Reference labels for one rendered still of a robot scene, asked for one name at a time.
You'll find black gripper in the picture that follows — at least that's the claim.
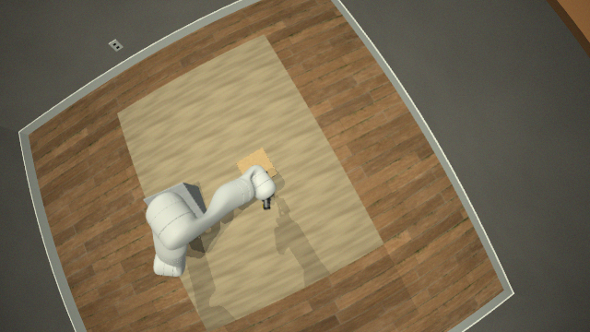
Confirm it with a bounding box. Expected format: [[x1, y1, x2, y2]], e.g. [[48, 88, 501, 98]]
[[262, 196, 271, 209]]

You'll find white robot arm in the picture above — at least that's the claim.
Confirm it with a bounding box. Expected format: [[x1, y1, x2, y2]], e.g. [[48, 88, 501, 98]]
[[146, 165, 277, 277]]

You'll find tan square mat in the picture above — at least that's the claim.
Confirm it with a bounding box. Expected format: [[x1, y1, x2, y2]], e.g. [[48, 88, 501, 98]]
[[236, 148, 277, 178]]

